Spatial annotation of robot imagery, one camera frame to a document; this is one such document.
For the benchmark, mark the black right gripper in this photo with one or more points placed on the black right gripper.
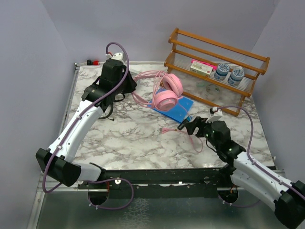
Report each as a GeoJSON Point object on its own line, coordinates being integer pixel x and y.
{"type": "Point", "coordinates": [198, 122]}

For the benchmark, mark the white green cardboard box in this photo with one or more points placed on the white green cardboard box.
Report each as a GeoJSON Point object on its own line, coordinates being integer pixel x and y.
{"type": "Point", "coordinates": [201, 68]}

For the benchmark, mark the blue plastic board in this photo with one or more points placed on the blue plastic board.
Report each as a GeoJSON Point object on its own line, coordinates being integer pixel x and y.
{"type": "Point", "coordinates": [180, 111]}

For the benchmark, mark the grey white headphones with cable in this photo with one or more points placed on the grey white headphones with cable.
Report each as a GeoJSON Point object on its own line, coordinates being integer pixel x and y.
{"type": "Point", "coordinates": [133, 71]}

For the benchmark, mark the blue white jar right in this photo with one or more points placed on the blue white jar right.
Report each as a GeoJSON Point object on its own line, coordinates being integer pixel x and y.
{"type": "Point", "coordinates": [236, 76]}

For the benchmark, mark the blue white jar left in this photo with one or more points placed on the blue white jar left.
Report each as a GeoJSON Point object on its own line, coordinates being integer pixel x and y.
{"type": "Point", "coordinates": [221, 71]}

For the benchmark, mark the wooden two-tier rack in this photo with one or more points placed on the wooden two-tier rack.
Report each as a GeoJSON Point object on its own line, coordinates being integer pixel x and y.
{"type": "Point", "coordinates": [187, 46]}

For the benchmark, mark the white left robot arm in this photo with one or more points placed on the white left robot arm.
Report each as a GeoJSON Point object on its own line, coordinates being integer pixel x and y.
{"type": "Point", "coordinates": [57, 160]}

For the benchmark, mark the red black emergency button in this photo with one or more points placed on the red black emergency button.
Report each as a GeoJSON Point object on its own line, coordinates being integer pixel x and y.
{"type": "Point", "coordinates": [92, 63]}

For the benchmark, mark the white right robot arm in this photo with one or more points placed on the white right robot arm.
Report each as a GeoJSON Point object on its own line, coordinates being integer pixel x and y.
{"type": "Point", "coordinates": [285, 197]}

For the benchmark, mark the black headphones with cable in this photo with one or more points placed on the black headphones with cable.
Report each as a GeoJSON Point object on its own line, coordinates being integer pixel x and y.
{"type": "Point", "coordinates": [108, 113]}

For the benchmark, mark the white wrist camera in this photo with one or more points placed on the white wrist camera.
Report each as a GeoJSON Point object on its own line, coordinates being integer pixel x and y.
{"type": "Point", "coordinates": [120, 56]}
{"type": "Point", "coordinates": [215, 114]}

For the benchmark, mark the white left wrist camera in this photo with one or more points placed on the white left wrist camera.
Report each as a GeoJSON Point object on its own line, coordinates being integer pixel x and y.
{"type": "Point", "coordinates": [120, 56]}

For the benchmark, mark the pink headphones with cable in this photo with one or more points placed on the pink headphones with cable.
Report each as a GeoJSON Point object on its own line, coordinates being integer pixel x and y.
{"type": "Point", "coordinates": [167, 90]}

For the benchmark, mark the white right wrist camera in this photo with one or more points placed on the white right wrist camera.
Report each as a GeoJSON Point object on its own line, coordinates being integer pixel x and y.
{"type": "Point", "coordinates": [215, 114]}

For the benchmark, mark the clear tape roll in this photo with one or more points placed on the clear tape roll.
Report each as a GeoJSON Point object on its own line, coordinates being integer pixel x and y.
{"type": "Point", "coordinates": [212, 91]}

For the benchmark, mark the blue black marker pen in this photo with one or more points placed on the blue black marker pen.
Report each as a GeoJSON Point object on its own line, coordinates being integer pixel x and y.
{"type": "Point", "coordinates": [182, 124]}

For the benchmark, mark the blue white jar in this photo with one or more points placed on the blue white jar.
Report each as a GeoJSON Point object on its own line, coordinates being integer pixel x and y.
{"type": "Point", "coordinates": [236, 76]}
{"type": "Point", "coordinates": [221, 71]}

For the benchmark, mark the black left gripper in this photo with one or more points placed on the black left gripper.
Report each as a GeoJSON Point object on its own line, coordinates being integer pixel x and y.
{"type": "Point", "coordinates": [131, 86]}

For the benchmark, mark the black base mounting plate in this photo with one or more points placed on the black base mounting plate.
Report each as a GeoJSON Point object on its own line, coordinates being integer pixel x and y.
{"type": "Point", "coordinates": [164, 183]}

